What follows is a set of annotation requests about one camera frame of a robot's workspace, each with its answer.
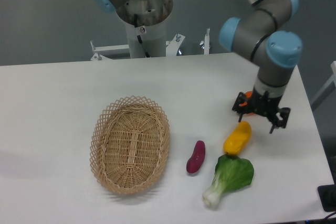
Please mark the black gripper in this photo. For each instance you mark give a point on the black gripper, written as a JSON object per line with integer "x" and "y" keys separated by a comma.
{"x": 263, "y": 101}

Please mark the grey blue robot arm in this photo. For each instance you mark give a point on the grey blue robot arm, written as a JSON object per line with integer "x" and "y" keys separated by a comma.
{"x": 257, "y": 38}

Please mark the orange tangerine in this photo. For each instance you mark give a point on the orange tangerine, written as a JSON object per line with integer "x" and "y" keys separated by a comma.
{"x": 248, "y": 95}

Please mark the green bok choy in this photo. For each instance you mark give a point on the green bok choy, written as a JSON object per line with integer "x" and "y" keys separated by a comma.
{"x": 232, "y": 173}

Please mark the purple sweet potato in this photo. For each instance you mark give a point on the purple sweet potato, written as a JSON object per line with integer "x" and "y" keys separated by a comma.
{"x": 197, "y": 158}

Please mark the black device at table edge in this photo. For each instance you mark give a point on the black device at table edge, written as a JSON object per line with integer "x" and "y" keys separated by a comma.
{"x": 327, "y": 197}

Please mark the woven wicker basket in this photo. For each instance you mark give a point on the woven wicker basket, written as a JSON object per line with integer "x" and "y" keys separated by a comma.
{"x": 130, "y": 145}

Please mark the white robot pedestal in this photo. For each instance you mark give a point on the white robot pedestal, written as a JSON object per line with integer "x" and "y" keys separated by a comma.
{"x": 143, "y": 42}

